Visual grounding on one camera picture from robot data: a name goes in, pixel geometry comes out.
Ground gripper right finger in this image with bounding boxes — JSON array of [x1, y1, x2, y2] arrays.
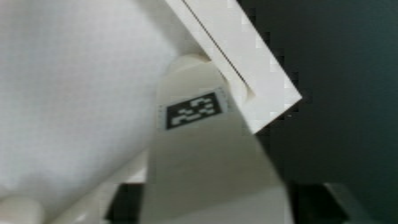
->
[[287, 182, 373, 224]]

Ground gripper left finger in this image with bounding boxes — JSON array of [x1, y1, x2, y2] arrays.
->
[[90, 183, 145, 224]]

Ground white desk tabletop tray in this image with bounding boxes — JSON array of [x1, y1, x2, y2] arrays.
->
[[0, 0, 300, 224]]

